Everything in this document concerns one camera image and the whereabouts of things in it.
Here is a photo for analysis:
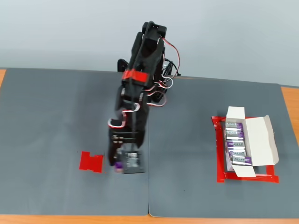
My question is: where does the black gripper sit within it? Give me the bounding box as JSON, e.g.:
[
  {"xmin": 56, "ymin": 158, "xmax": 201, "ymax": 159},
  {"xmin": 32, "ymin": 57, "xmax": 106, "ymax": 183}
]
[{"xmin": 107, "ymin": 121, "xmax": 147, "ymax": 167}]

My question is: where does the grey mat with battery box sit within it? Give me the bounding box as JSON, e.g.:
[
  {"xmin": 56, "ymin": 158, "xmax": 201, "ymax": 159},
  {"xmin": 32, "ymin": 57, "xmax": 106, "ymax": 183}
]
[{"xmin": 148, "ymin": 76, "xmax": 299, "ymax": 219}]

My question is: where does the purple silver boxed battery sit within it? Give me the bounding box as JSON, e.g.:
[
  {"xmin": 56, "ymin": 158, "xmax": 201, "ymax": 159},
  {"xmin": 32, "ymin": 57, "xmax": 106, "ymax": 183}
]
[
  {"xmin": 230, "ymin": 155, "xmax": 253, "ymax": 166},
  {"xmin": 226, "ymin": 139, "xmax": 248, "ymax": 151},
  {"xmin": 225, "ymin": 130, "xmax": 245, "ymax": 139},
  {"xmin": 225, "ymin": 122, "xmax": 244, "ymax": 132},
  {"xmin": 228, "ymin": 150, "xmax": 248, "ymax": 157}
]

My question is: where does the white cardboard battery box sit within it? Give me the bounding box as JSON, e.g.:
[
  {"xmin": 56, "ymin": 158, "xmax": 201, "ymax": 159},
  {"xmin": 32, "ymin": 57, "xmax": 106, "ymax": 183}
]
[{"xmin": 224, "ymin": 106, "xmax": 280, "ymax": 178}]

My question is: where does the red tape patch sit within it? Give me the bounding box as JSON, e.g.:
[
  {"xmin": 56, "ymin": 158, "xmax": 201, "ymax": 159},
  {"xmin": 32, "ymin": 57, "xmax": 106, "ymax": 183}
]
[{"xmin": 78, "ymin": 151, "xmax": 104, "ymax": 174}]

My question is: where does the grey mat with red patch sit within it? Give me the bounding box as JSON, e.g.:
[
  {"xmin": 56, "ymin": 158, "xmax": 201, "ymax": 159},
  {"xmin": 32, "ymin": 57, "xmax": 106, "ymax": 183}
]
[{"xmin": 0, "ymin": 67, "xmax": 150, "ymax": 217}]

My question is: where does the red tape band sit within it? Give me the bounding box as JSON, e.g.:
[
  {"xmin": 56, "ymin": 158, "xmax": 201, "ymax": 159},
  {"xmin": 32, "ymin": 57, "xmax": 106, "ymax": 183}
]
[{"xmin": 122, "ymin": 69, "xmax": 150, "ymax": 85}]

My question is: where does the black table clamp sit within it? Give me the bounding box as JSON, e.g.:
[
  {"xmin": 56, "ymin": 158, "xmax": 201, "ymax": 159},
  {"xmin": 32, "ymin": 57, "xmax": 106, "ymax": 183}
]
[{"xmin": 116, "ymin": 58, "xmax": 130, "ymax": 73}]

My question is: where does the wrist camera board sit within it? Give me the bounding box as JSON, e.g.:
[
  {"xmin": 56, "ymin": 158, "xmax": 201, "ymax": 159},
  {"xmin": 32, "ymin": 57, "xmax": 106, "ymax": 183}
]
[{"xmin": 123, "ymin": 150, "xmax": 146, "ymax": 175}]

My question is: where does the red white black servo cable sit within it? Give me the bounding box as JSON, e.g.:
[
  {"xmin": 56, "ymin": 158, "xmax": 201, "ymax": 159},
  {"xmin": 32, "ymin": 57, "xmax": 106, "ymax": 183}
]
[
  {"xmin": 159, "ymin": 36, "xmax": 183, "ymax": 79},
  {"xmin": 107, "ymin": 103, "xmax": 141, "ymax": 129}
]

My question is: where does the servo cable bundle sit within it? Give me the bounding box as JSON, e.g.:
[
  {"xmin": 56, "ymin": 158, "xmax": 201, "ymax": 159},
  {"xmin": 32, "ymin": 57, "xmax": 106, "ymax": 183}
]
[{"xmin": 145, "ymin": 58, "xmax": 175, "ymax": 109}]

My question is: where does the red tape frame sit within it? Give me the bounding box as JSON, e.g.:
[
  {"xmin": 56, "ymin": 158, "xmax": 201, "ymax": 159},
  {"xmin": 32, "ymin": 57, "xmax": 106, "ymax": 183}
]
[{"xmin": 211, "ymin": 115, "xmax": 280, "ymax": 184}]

